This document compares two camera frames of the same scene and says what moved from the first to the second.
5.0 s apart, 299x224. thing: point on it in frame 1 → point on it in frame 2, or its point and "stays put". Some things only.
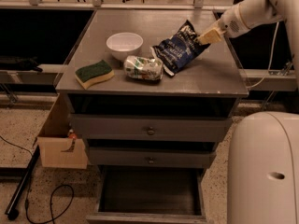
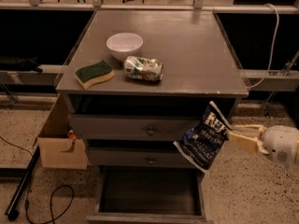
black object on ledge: x=15 y=63 stays put
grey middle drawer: x=149 y=158 stays put
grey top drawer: x=153 y=128 stays put
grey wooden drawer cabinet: x=152 y=89 stays put
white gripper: x=230 y=21 → x=280 y=143
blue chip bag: x=178 y=49 → x=201 y=146
